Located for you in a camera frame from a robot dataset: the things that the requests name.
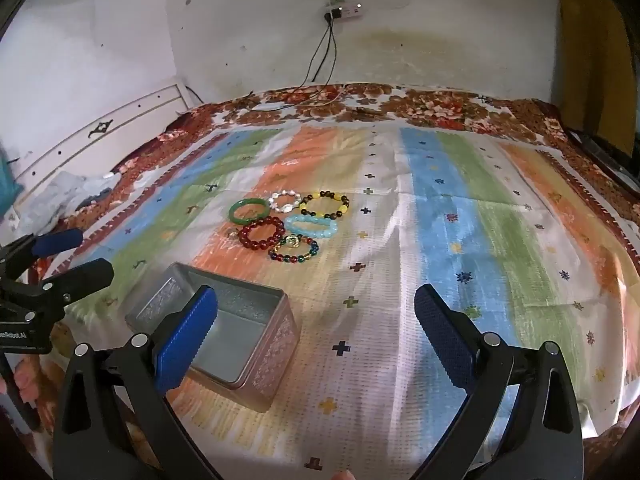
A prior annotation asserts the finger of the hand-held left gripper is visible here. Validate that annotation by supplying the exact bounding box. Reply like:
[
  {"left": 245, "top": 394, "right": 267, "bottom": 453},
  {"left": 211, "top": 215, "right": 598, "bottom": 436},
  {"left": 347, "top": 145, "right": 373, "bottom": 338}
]
[
  {"left": 10, "top": 258, "right": 115, "bottom": 311},
  {"left": 0, "top": 228, "right": 84, "bottom": 281}
]

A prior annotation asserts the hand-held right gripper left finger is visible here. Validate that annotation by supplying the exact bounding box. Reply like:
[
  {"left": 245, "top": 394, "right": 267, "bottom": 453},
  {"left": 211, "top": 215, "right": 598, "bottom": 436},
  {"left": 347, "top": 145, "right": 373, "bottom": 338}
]
[{"left": 52, "top": 285, "right": 226, "bottom": 480}]

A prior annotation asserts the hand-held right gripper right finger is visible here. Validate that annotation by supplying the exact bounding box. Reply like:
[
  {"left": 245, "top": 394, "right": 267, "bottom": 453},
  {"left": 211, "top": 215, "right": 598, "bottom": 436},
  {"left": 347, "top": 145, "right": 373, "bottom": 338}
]
[{"left": 414, "top": 284, "right": 583, "bottom": 480}]

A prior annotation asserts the silver embossed metal tin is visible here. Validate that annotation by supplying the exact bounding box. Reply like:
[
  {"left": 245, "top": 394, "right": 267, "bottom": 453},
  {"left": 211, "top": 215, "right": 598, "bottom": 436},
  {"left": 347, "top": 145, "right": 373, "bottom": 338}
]
[{"left": 124, "top": 261, "right": 301, "bottom": 413}]

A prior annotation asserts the dark red bead bracelet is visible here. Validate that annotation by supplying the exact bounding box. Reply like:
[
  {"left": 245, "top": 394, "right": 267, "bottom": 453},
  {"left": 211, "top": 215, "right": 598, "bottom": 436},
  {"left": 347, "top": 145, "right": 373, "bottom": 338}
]
[{"left": 237, "top": 216, "right": 287, "bottom": 251}]

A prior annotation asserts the multicolour bead bracelet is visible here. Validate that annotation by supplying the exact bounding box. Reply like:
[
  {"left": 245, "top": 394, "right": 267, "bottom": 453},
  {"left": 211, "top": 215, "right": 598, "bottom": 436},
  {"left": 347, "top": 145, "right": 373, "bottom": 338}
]
[{"left": 268, "top": 234, "right": 320, "bottom": 264}]

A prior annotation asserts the green jade bangle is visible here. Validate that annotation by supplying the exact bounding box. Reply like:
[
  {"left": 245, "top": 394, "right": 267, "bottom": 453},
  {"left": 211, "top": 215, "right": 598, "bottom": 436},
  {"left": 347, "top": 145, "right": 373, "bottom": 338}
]
[{"left": 229, "top": 199, "right": 271, "bottom": 224}]

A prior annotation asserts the yellow and brown bead bracelet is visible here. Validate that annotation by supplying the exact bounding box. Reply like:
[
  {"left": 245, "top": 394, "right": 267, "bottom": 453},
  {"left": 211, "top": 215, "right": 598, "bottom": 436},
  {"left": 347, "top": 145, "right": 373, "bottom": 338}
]
[{"left": 299, "top": 190, "right": 351, "bottom": 221}]

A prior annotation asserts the grey clothes pile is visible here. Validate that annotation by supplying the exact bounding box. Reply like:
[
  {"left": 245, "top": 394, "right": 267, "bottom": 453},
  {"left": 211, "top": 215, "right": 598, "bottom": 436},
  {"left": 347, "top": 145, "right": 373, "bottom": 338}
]
[{"left": 22, "top": 170, "right": 123, "bottom": 231}]

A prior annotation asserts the teal cloth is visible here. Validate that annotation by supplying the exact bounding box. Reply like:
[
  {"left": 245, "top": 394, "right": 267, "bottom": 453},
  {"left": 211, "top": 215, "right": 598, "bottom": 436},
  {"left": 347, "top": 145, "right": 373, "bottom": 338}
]
[{"left": 0, "top": 155, "right": 23, "bottom": 221}]

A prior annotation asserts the striped pastel blanket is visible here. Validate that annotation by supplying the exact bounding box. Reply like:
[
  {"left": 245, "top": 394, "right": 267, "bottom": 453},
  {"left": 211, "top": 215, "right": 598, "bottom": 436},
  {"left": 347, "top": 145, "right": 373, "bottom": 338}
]
[{"left": 30, "top": 122, "right": 640, "bottom": 480}]

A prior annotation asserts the white wooden headboard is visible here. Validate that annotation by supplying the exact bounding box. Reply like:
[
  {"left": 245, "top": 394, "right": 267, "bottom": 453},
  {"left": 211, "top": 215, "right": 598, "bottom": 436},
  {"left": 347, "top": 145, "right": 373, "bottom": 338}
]
[{"left": 10, "top": 82, "right": 193, "bottom": 191}]

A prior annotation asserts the brown floral blanket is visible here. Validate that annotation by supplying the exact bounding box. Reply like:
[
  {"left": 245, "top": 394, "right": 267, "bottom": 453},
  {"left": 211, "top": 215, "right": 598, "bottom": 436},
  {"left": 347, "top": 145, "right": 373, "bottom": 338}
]
[{"left": 0, "top": 81, "right": 640, "bottom": 480}]

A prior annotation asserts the yellow curtain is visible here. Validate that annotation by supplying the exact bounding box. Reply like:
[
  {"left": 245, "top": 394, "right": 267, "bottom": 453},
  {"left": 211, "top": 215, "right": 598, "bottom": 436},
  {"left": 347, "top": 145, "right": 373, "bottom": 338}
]
[{"left": 557, "top": 0, "right": 640, "bottom": 161}]

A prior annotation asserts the light blue bead bracelet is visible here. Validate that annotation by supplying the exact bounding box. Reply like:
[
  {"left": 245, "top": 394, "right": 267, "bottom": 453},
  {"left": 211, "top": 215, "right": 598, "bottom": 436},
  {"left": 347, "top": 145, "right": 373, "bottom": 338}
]
[{"left": 284, "top": 214, "right": 338, "bottom": 243}]

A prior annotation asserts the white pearl bracelet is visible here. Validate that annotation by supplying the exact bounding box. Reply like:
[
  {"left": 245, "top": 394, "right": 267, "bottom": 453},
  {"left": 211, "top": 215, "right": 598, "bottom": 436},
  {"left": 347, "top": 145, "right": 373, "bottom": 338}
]
[{"left": 267, "top": 190, "right": 302, "bottom": 213}]

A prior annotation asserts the black cable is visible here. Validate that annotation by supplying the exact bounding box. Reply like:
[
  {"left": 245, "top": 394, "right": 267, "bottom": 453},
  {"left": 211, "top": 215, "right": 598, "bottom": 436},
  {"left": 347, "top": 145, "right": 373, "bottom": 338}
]
[
  {"left": 312, "top": 20, "right": 338, "bottom": 86},
  {"left": 292, "top": 17, "right": 333, "bottom": 98}
]

